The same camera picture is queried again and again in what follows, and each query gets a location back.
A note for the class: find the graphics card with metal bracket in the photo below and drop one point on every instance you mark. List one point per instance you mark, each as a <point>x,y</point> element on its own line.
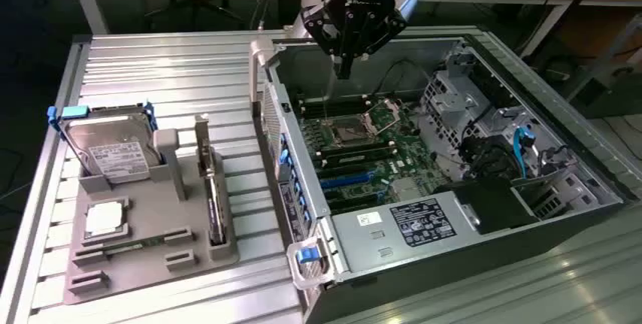
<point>216,203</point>

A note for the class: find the black RAM slot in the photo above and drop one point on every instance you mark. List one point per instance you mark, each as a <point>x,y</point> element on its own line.
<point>336,112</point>
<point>336,99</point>
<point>352,147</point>
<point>336,108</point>
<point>336,103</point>

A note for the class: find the metal socket cover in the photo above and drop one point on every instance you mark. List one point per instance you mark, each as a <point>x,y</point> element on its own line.
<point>380,102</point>

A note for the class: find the black tripod legs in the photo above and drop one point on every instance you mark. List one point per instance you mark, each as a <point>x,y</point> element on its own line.
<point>212,2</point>

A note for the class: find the thin metal locking lever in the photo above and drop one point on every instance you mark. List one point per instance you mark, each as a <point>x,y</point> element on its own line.
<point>328,113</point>

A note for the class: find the silver disk bay cage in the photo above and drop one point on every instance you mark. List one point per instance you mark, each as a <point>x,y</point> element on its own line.
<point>452,106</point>

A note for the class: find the CPU socket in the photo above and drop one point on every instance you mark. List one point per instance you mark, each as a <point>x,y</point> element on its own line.
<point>346,132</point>

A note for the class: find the green motherboard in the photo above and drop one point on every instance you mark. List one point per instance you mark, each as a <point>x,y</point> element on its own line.
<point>401,151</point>

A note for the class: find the RAM stick with white label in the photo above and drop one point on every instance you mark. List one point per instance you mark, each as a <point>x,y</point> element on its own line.
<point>358,158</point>

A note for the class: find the black stand pole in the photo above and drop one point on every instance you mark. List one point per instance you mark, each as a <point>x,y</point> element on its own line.
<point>575,0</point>

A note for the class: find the long black expansion slot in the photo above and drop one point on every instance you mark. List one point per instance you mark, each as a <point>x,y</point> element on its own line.
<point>352,171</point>
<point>352,196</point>
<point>354,204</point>

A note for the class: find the blue expansion slot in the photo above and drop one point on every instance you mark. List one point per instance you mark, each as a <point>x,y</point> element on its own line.
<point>349,180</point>

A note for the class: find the dark grey floor box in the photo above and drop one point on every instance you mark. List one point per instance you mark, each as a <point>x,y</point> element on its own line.
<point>617,94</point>

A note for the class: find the hard disk in blue carrier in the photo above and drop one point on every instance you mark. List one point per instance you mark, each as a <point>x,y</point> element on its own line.
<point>110,143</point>

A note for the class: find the silver vented disk bay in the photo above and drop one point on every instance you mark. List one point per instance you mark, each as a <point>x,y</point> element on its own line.
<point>577,188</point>

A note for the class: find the grey power supply unit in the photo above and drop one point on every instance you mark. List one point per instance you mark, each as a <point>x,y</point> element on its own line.
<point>361,249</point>

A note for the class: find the blue case latch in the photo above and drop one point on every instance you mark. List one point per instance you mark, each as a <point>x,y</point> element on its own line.
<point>308,256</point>

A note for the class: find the grey parts rack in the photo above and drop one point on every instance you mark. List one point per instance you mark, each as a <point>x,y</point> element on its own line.
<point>150,218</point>

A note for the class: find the black open PC case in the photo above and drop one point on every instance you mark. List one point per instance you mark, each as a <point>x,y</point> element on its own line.
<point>503,252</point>

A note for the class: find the silver CPU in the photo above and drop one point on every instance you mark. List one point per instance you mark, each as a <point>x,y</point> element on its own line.
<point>105,218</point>

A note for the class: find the green RAM stick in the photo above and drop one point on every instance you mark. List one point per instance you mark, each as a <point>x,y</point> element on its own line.
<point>133,245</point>

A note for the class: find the black plastic air duct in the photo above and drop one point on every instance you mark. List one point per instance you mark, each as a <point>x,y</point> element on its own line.
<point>477,203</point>

